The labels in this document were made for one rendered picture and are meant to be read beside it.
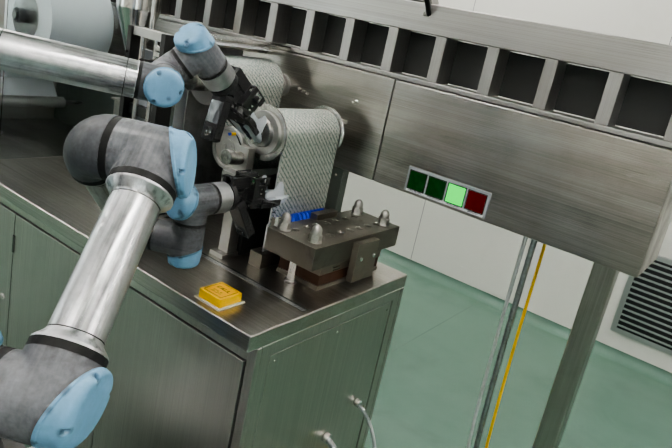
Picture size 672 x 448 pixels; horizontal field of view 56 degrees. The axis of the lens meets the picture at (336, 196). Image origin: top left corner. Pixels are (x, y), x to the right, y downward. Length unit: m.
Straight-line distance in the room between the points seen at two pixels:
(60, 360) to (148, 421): 0.84
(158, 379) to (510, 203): 0.99
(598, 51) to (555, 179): 0.31
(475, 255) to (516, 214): 2.67
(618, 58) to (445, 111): 0.44
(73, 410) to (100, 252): 0.23
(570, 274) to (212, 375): 2.94
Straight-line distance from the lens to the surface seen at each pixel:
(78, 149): 1.14
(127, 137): 1.11
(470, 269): 4.35
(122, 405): 1.85
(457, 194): 1.71
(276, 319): 1.45
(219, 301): 1.44
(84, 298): 0.99
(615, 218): 1.59
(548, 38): 1.63
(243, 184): 1.53
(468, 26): 1.72
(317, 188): 1.79
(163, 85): 1.26
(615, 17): 4.01
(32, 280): 2.11
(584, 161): 1.60
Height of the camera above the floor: 1.56
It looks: 15 degrees down
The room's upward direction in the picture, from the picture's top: 12 degrees clockwise
